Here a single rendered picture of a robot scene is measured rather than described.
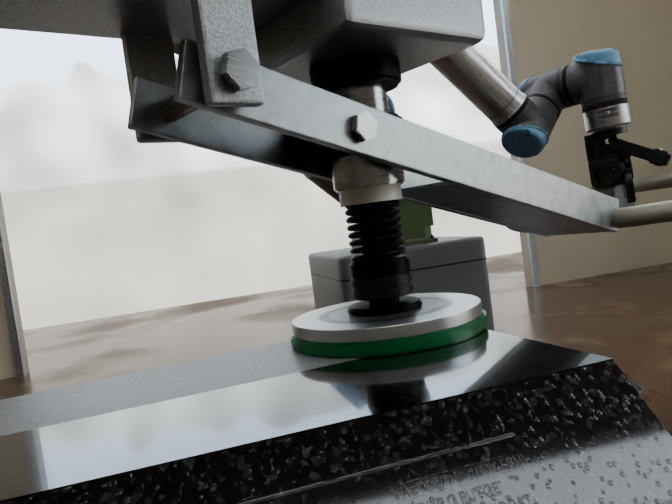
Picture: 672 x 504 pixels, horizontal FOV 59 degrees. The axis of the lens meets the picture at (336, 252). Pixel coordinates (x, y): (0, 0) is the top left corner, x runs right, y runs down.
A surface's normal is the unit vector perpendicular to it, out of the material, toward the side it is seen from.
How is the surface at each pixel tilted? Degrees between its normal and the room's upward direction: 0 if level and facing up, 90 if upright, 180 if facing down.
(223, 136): 90
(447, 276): 90
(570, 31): 90
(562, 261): 90
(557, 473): 45
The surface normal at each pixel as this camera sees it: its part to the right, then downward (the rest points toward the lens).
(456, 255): 0.25, 0.02
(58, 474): -0.13, -0.99
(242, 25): 0.61, -0.04
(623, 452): 0.11, -0.69
